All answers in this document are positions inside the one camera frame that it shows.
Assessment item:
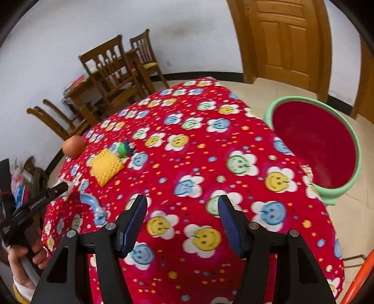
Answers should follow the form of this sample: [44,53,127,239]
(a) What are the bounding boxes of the yellow foam fruit net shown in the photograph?
[89,148,125,188]

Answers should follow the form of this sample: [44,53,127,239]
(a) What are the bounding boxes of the red smiley flower tablecloth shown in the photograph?
[41,76,345,304]

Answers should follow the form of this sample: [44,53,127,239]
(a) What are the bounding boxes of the wooden chair with yellow cushion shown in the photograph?
[129,29,170,91]

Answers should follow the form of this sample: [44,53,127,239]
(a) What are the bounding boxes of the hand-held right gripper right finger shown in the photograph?
[218,195,336,304]

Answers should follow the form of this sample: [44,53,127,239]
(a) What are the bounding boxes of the light blue plastic piece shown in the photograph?
[79,193,107,227]

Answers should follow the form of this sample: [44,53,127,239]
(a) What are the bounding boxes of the orange plastic object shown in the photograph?
[340,257,374,304]

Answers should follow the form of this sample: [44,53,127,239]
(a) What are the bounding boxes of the wooden dining table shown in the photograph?
[61,48,158,126]

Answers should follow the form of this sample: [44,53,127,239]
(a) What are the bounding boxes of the red apple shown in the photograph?
[62,135,86,158]

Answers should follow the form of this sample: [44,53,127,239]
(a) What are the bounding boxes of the person's left hand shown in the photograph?
[9,230,52,290]

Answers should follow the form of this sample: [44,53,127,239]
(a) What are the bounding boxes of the dark cluttered furniture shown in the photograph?
[10,156,50,211]

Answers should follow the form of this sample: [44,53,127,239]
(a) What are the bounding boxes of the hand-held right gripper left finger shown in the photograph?
[31,194,148,304]

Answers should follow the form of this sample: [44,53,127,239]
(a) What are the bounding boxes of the wooden panel door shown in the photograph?
[226,0,334,103]

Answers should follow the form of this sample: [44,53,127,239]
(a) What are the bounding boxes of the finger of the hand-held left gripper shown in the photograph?
[44,181,71,203]

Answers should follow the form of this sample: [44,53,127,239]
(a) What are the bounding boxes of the person's left forearm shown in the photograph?
[12,276,33,303]

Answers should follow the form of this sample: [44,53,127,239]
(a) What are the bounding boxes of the red flat object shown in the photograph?
[66,75,86,88]

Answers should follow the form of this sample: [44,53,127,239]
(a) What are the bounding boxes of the small green toy figure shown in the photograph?
[112,140,136,158]

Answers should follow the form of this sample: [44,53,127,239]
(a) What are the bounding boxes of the tall slatted wooden chair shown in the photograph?
[78,34,141,113]

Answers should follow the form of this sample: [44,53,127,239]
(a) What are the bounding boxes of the red stool green rim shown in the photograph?
[264,96,363,206]

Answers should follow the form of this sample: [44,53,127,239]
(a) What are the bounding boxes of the black metal rod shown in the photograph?
[342,254,366,264]

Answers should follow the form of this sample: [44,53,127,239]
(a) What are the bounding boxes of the low wooden chair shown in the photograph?
[26,99,91,141]

